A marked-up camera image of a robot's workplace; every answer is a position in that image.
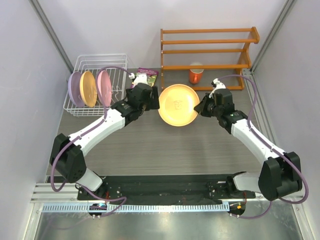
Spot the yellow plate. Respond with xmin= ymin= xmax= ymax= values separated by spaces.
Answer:
xmin=79 ymin=71 xmax=98 ymax=108
xmin=158 ymin=84 xmax=200 ymax=127

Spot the pink plate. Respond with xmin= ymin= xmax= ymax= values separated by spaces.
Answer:
xmin=97 ymin=70 xmax=112 ymax=108

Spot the white wire dish rack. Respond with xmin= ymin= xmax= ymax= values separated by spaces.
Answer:
xmin=63 ymin=53 xmax=129 ymax=117

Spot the lilac plate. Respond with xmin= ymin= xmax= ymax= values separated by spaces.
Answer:
xmin=68 ymin=71 xmax=85 ymax=108

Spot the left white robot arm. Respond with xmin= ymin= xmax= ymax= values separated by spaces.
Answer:
xmin=50 ymin=83 xmax=160 ymax=200

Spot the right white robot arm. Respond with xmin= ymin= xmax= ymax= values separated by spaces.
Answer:
xmin=194 ymin=89 xmax=303 ymax=201

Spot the orange wooden shelf rack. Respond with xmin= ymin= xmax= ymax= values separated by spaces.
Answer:
xmin=160 ymin=26 xmax=260 ymax=89

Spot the purple paperback book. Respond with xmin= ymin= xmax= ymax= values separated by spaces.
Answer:
xmin=136 ymin=67 xmax=159 ymax=87

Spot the orange mug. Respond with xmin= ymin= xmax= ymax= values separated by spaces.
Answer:
xmin=189 ymin=68 xmax=204 ymax=85

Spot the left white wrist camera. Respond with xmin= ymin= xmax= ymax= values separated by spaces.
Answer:
xmin=129 ymin=73 xmax=148 ymax=88

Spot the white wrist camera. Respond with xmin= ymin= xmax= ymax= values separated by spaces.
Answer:
xmin=209 ymin=78 xmax=226 ymax=99
xmin=129 ymin=73 xmax=148 ymax=88

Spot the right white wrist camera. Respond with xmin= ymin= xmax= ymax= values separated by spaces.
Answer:
xmin=209 ymin=78 xmax=226 ymax=99

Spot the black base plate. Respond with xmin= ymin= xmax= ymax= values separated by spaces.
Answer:
xmin=76 ymin=172 xmax=257 ymax=205

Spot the white slotted cable duct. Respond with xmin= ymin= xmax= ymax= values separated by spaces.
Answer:
xmin=42 ymin=201 xmax=230 ymax=214

